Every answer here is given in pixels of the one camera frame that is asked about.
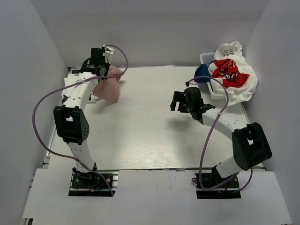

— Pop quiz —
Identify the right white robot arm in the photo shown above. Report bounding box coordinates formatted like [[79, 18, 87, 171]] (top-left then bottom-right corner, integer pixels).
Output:
[[170, 87, 272, 187]]

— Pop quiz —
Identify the white plastic basket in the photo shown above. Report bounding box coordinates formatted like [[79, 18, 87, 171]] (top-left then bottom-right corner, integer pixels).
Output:
[[199, 52, 215, 66]]

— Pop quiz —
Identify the pink t shirt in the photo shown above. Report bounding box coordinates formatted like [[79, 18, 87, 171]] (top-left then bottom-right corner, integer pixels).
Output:
[[92, 65, 122, 104]]

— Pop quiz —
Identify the white text t shirt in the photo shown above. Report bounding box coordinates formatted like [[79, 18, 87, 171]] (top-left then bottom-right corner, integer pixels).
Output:
[[214, 40, 246, 62]]

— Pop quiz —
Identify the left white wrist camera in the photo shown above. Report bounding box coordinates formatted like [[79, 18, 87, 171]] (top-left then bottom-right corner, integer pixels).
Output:
[[102, 45, 114, 64]]

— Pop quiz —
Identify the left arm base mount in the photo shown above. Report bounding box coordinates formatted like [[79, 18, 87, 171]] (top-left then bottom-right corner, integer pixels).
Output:
[[68, 167, 119, 197]]

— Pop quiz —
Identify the folded white t shirt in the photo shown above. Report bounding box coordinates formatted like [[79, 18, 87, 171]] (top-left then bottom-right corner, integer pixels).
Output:
[[61, 72, 104, 104]]

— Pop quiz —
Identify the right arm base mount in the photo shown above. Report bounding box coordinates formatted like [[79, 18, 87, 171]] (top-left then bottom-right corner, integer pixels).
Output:
[[191, 172, 241, 200]]

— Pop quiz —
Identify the blue t shirt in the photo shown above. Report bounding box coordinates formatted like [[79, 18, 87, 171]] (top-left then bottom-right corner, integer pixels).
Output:
[[194, 64, 210, 83]]

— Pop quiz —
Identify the white red print t shirt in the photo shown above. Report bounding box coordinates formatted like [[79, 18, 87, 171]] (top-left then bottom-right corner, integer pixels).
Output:
[[208, 56, 258, 106]]

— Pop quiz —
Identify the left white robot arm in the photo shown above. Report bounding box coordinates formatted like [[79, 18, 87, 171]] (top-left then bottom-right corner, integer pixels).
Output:
[[53, 45, 114, 187]]

